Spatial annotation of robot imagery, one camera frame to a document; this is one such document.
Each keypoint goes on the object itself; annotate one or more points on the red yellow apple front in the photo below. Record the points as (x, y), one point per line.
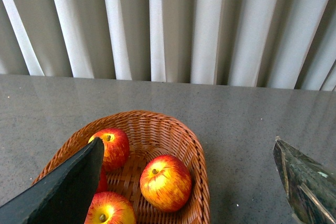
(110, 207)

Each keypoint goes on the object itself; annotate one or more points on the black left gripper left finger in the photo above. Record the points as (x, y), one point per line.
(62, 196)

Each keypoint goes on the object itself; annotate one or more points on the red apple under finger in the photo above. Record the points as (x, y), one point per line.
(103, 184)

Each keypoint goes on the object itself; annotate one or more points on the red yellow apple right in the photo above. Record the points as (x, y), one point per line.
(166, 183)

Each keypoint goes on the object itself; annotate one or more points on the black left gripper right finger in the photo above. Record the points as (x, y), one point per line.
(309, 185)

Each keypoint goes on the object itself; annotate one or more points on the red yellow apple back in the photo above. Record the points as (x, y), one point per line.
(116, 147)

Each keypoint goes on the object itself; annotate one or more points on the white pleated curtain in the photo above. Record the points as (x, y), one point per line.
(250, 43)

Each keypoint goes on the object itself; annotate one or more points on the red yellow apple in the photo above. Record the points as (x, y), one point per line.
(116, 147)
(110, 207)
(166, 183)

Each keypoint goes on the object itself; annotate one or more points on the brown wicker basket left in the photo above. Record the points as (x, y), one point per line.
(150, 134)

